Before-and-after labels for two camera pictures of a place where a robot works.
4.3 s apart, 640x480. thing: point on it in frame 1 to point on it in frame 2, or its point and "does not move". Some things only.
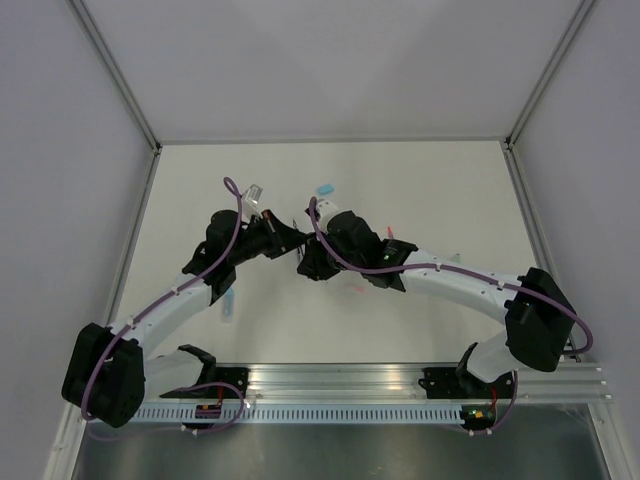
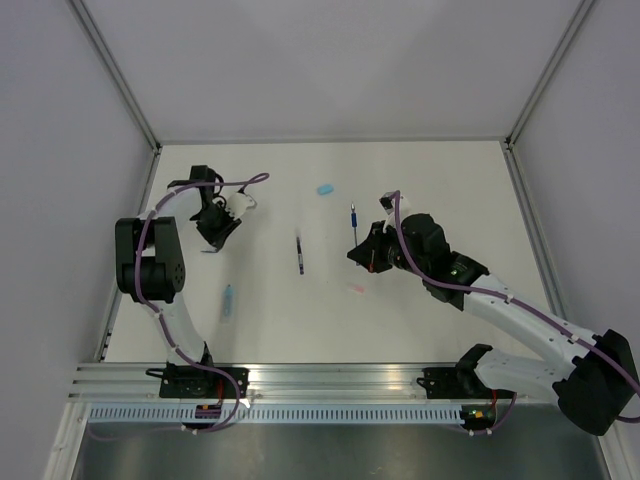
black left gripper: (282, 239) to (217, 239)
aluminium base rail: (329, 383) does not move
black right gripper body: (323, 263) to (386, 250)
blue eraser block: (325, 189) does not move
